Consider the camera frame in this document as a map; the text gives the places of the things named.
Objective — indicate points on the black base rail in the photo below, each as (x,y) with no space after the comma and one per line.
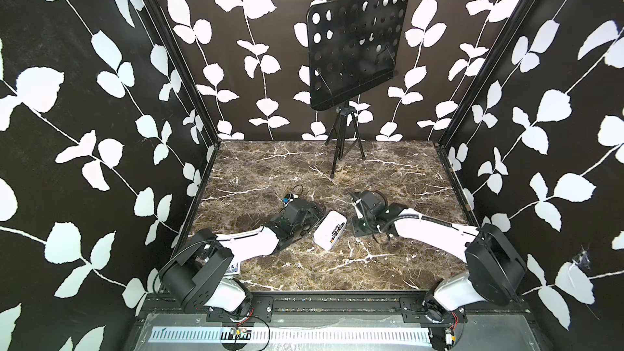
(409,305)

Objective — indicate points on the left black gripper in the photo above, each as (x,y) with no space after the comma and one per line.
(314,218)

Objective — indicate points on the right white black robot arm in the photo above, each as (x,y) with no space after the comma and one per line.
(494,269)

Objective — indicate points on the white digital alarm clock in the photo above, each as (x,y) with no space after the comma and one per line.
(330,230)

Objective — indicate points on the blue playing card deck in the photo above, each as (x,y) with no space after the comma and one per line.
(234,269)

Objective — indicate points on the black perforated music stand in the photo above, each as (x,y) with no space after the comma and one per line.
(352,48)

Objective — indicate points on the white slotted cable duct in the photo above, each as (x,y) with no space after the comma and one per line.
(262,335)

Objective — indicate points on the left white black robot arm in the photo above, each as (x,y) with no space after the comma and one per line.
(196,276)

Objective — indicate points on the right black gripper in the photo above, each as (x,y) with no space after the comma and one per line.
(355,227)

